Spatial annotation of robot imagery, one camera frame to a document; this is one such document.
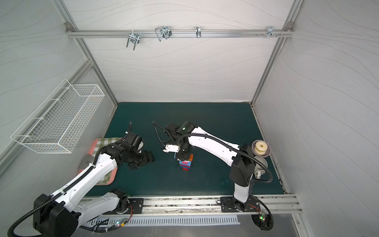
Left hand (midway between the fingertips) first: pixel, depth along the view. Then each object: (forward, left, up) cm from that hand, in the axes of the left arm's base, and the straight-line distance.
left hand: (149, 162), depth 78 cm
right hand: (+4, -18, +3) cm, 19 cm away
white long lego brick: (+1, -13, +14) cm, 19 cm away
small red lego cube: (0, -19, -8) cm, 21 cm away
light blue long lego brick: (0, -21, -1) cm, 21 cm away
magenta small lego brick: (0, -19, +1) cm, 19 cm away
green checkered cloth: (+16, +38, -9) cm, 42 cm away
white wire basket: (+8, +40, +21) cm, 46 cm away
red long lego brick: (0, -19, -5) cm, 20 cm away
